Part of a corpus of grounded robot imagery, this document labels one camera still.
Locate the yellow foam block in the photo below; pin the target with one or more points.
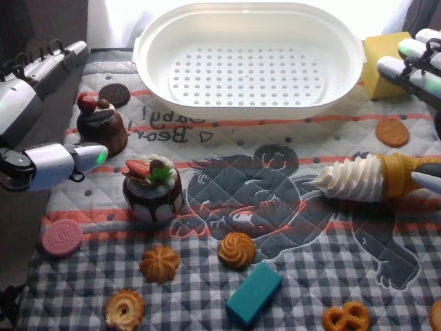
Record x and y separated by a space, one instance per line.
377 69

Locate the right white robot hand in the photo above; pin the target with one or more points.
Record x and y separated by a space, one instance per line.
391 67

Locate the toy ice cream cone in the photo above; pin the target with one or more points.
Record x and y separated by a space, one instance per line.
355 179

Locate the pretzel shaped cookie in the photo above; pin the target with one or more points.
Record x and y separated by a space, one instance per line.
330 319

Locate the dark chocolate sandwich cookie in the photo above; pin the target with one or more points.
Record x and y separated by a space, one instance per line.
114 95

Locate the golden swirl cookie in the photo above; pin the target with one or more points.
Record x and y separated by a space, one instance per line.
237 251

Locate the round tan biscuit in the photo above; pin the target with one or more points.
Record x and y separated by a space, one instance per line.
391 132

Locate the chocolate cake with cherry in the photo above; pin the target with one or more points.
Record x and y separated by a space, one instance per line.
110 131

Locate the strawberry cream cake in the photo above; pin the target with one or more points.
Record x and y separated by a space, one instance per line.
151 200

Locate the pink sandwich cookie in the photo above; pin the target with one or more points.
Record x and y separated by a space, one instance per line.
62 238

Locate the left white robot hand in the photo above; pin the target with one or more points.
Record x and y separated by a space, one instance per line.
17 103

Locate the grey bear print quilt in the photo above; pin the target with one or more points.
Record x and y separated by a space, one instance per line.
241 207

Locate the orange cookie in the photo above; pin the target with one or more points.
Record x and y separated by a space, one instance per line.
437 315

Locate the golden flower cookie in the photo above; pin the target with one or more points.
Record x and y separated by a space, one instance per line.
159 263

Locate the teal rectangular block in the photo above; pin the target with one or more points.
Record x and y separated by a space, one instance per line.
253 294

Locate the white perforated oval tray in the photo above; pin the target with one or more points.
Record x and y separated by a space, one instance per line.
241 69

